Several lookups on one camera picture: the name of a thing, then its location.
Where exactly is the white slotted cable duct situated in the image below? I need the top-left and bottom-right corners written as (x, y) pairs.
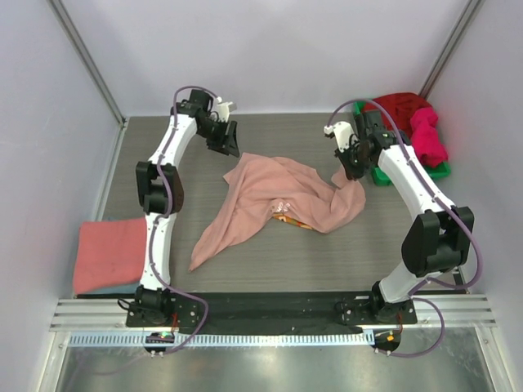
top-left (69, 330), bottom-right (374, 348)

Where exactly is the dark red t shirt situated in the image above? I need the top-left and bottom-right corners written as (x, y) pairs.
top-left (373, 92), bottom-right (431, 137)

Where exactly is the right aluminium corner post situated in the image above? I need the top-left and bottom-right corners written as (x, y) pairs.
top-left (419, 0), bottom-right (485, 99)

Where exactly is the green plastic bin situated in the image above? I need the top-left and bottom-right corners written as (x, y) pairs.
top-left (352, 101), bottom-right (451, 186)

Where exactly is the aluminium front frame rail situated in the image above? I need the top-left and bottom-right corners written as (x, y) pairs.
top-left (49, 293), bottom-right (497, 332)

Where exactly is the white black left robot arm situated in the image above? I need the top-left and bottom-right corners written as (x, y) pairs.
top-left (127, 86), bottom-right (239, 327)

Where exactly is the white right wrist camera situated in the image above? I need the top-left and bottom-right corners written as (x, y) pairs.
top-left (324, 121), bottom-right (355, 152)

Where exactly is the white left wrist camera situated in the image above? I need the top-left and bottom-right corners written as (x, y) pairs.
top-left (215, 96), bottom-right (237, 123)

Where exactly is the pink printed t shirt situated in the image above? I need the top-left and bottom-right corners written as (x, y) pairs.
top-left (189, 153), bottom-right (366, 271)

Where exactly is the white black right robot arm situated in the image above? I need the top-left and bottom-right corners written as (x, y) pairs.
top-left (324, 121), bottom-right (474, 323)

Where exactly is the left aluminium corner post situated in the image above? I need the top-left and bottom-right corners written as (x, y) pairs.
top-left (45, 0), bottom-right (127, 128)

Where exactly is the folded salmon t shirt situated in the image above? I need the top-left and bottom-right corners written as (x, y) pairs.
top-left (72, 216), bottom-right (148, 294)

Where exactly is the aluminium corner post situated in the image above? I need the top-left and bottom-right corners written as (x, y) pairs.
top-left (419, 0), bottom-right (485, 99)
top-left (45, 0), bottom-right (127, 128)

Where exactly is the magenta t shirt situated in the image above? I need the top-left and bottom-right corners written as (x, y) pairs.
top-left (409, 107), bottom-right (449, 168)

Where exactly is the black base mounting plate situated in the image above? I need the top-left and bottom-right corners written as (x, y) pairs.
top-left (118, 289), bottom-right (418, 329)

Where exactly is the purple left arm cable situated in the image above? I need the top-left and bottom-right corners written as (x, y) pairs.
top-left (149, 85), bottom-right (210, 354)

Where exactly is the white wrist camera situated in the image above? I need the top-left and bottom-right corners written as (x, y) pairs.
top-left (324, 121), bottom-right (355, 152)
top-left (215, 96), bottom-right (237, 123)

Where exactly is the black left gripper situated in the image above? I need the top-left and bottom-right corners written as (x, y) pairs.
top-left (198, 118), bottom-right (241, 158)

